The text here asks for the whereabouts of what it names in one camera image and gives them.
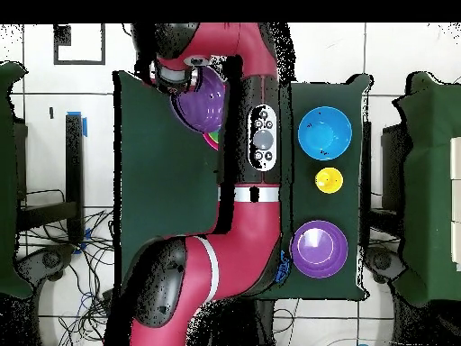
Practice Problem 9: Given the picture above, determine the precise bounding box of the dark green table cloth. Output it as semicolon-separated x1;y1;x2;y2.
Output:
112;69;373;303

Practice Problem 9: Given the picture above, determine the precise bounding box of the black office chair base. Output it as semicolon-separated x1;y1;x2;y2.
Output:
15;243;75;287
363;246;407;284

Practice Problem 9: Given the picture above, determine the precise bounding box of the blue tape strip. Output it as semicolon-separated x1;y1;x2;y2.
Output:
67;111;88;138

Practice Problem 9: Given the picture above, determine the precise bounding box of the black table frame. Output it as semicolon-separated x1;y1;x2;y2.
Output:
14;113;86;244

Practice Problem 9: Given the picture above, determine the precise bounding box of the black square floor frame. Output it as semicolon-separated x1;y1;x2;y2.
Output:
52;23;106;67

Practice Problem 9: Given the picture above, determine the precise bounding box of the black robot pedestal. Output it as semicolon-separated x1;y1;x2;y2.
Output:
186;297;276;346

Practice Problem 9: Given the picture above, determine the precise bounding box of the yellow plastic cup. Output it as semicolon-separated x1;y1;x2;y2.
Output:
314;167;344;195

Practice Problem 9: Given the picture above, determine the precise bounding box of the tangle of floor cables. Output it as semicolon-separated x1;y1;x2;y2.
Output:
17;188;116;346

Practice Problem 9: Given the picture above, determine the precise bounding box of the green cloth side table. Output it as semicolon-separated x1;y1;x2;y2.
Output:
0;59;34;300
391;70;461;306

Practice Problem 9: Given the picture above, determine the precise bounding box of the pink plastic bowl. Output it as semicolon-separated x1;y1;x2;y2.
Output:
202;132;221;151

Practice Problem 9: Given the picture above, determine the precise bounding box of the purple plastic bowl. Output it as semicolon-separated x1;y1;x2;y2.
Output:
169;66;228;135
289;220;349;279

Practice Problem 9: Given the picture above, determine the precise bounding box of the light blue plastic bowl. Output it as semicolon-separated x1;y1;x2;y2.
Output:
297;105;353;161

